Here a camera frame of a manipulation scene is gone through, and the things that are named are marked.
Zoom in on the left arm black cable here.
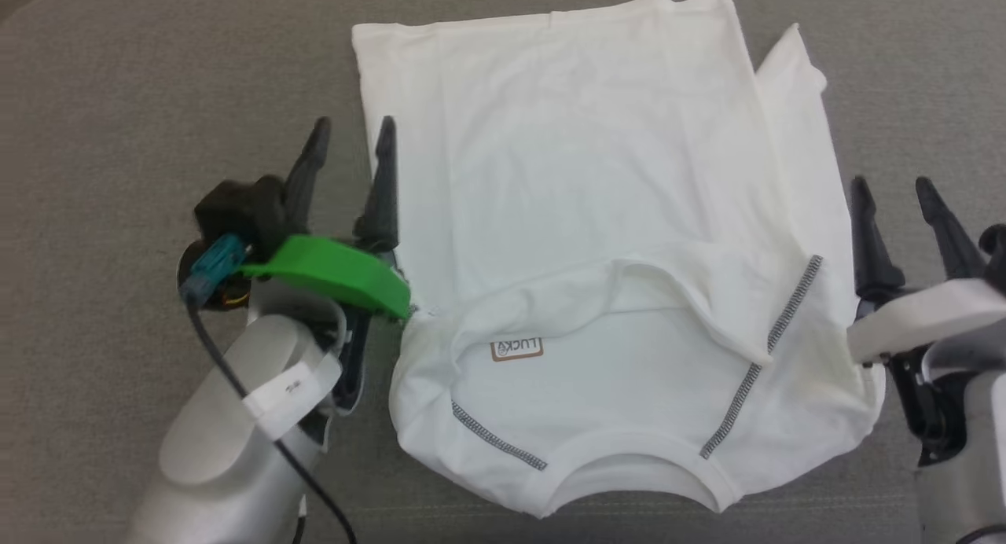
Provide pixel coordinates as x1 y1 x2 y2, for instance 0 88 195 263
178 236 359 544

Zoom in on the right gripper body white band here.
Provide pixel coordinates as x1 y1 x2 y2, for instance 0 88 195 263
846 278 1006 366

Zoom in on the white t-shirt with grey stitching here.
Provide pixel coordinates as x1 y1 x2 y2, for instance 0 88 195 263
351 0 888 520

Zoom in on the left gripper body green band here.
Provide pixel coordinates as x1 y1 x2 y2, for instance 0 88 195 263
238 234 413 416

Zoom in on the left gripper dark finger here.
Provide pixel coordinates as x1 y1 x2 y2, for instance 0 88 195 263
282 116 333 232
353 116 401 254

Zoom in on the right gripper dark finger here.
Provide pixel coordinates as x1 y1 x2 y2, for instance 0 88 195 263
850 175 906 300
915 176 989 282

